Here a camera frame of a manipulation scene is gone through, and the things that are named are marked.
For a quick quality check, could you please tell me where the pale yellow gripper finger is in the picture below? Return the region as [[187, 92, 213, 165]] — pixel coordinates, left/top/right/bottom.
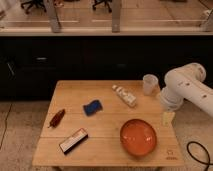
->
[[162, 111, 175, 126]]

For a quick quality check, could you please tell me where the black office chair right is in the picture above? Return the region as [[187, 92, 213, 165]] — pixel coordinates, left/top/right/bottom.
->
[[91, 0, 113, 14]]

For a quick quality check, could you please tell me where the dark cabinet counter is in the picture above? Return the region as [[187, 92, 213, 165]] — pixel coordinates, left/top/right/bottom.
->
[[0, 34, 213, 100]]

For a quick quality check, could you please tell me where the white tube bottle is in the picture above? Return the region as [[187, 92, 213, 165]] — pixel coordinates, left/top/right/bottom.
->
[[112, 85, 136, 107]]

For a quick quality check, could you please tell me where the black office chair left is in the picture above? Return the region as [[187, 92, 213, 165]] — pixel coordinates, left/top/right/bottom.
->
[[20, 0, 46, 14]]

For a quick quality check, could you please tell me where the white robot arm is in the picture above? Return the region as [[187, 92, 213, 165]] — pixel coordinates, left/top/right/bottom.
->
[[158, 63, 213, 126]]

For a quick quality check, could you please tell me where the black office chair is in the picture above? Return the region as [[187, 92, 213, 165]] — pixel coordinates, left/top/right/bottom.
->
[[20, 0, 46, 14], [91, 0, 113, 14]]

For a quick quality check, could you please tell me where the wooden table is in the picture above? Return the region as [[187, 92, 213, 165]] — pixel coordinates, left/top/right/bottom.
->
[[33, 80, 183, 167]]

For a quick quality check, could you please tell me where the clear plastic cup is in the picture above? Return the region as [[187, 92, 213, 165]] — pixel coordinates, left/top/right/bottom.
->
[[143, 74, 158, 95]]

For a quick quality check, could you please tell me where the orange ceramic bowl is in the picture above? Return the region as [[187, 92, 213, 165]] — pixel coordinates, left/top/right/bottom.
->
[[120, 119, 157, 157]]

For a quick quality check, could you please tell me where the brown sausage toy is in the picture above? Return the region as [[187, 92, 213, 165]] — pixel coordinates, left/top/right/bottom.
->
[[49, 109, 65, 127]]

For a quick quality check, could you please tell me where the blue sponge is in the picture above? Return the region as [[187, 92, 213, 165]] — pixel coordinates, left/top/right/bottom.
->
[[83, 100, 103, 116]]

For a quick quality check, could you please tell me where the black cable on floor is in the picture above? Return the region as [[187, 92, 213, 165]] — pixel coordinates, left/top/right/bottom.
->
[[185, 140, 213, 171]]

